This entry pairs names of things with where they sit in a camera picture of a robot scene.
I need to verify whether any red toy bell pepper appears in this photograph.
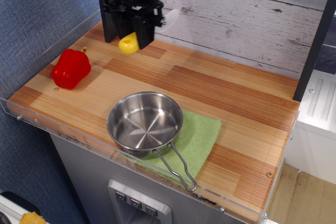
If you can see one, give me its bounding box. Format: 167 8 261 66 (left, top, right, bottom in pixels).
51 49 91 90

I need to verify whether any yellow handled toy knife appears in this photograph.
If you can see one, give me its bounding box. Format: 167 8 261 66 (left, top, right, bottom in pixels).
118 8 180 55

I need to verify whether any silver dispenser button panel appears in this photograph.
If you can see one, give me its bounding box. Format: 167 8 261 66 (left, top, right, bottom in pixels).
108 179 173 223

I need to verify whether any white ridged side counter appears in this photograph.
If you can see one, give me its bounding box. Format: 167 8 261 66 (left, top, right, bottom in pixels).
284 70 335 184

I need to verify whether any stainless steel pan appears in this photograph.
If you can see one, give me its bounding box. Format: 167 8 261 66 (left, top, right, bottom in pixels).
107 91 198 192

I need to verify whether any grey toy cabinet front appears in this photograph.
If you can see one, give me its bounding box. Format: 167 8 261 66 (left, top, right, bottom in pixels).
51 135 241 223

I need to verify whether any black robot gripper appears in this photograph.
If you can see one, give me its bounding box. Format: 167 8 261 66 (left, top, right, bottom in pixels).
103 0 164 49

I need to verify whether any green microfiber cloth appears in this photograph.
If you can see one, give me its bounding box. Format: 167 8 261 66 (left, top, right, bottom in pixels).
122 110 222 183

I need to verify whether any yellow and black object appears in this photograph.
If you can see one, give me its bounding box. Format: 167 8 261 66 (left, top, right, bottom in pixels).
1 191 48 223

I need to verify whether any clear acrylic guard panel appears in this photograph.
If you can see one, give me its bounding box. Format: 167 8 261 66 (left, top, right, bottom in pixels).
1 12 296 223

